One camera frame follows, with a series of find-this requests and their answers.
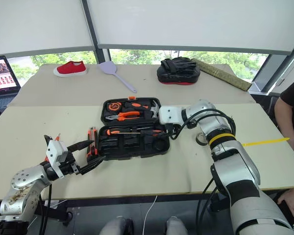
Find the olive rolled mat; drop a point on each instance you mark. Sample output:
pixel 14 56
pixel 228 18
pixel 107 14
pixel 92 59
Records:
pixel 223 74

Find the person's bare forearm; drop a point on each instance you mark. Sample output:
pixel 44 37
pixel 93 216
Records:
pixel 284 122

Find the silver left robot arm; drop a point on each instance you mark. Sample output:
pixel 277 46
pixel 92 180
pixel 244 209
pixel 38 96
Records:
pixel 19 181

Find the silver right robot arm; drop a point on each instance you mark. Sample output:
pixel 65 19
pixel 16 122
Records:
pixel 235 166

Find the grey rounded shape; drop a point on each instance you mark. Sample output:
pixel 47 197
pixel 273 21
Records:
pixel 175 226
pixel 116 226

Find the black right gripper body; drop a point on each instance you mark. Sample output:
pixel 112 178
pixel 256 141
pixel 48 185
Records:
pixel 170 128

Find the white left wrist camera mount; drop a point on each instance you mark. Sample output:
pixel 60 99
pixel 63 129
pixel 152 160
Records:
pixel 55 151

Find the open laptop computer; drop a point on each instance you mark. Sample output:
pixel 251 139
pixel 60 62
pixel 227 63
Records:
pixel 1 73

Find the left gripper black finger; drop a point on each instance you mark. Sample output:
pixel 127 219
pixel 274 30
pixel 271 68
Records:
pixel 90 165
pixel 79 146

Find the orange black utility knife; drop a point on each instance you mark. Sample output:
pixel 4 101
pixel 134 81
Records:
pixel 93 137

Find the black plastic tool case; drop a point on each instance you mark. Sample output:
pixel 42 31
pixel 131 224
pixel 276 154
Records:
pixel 132 149

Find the orange black tape measure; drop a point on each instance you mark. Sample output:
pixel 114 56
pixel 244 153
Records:
pixel 114 106

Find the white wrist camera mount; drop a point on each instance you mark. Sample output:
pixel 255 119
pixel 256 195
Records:
pixel 170 113
pixel 55 151

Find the lilac plastic spatula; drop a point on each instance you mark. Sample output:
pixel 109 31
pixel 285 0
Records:
pixel 107 67

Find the orange tester pen screwdriver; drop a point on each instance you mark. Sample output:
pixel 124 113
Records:
pixel 57 136

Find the dark window frame post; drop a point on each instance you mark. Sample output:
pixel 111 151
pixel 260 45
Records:
pixel 100 54

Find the red slip-on shoe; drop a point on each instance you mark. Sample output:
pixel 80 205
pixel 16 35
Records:
pixel 71 68

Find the white roller blind narrow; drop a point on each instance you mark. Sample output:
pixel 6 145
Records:
pixel 39 24

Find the white roller blind wide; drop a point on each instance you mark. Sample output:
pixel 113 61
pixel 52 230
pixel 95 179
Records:
pixel 186 22

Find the black red boxing pad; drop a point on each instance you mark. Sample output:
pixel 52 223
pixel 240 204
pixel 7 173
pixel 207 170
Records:
pixel 177 73

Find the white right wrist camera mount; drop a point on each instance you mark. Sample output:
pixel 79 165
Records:
pixel 170 113

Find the black table frame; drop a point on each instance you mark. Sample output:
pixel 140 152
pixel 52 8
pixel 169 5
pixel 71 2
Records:
pixel 58 213

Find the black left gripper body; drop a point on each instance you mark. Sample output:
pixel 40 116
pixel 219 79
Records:
pixel 69 166

